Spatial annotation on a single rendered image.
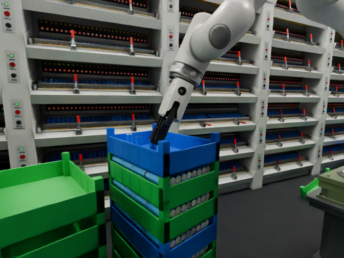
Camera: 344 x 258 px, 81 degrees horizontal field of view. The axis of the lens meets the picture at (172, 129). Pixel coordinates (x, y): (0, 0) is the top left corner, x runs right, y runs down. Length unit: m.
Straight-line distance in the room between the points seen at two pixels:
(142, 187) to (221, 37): 0.39
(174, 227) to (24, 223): 0.30
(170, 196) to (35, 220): 0.26
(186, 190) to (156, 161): 0.11
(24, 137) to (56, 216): 0.64
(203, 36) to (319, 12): 0.48
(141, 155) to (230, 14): 0.36
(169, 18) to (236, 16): 0.76
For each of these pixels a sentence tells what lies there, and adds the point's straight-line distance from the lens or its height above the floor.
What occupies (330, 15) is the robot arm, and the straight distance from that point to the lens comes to 0.86.
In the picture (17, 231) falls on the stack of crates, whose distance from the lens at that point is 0.47.
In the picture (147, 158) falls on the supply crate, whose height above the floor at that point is 0.51.
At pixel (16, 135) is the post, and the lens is 1.08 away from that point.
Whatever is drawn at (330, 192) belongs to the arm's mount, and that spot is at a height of 0.31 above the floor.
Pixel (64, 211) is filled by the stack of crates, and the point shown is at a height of 0.43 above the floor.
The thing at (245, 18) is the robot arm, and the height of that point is 0.81.
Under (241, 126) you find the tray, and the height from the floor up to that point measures 0.47.
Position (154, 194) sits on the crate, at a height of 0.43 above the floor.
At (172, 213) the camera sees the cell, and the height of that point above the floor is 0.38.
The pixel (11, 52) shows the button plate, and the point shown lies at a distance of 1.08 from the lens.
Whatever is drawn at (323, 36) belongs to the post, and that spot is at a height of 1.16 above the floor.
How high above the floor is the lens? 0.65
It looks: 8 degrees down
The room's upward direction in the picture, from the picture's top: straight up
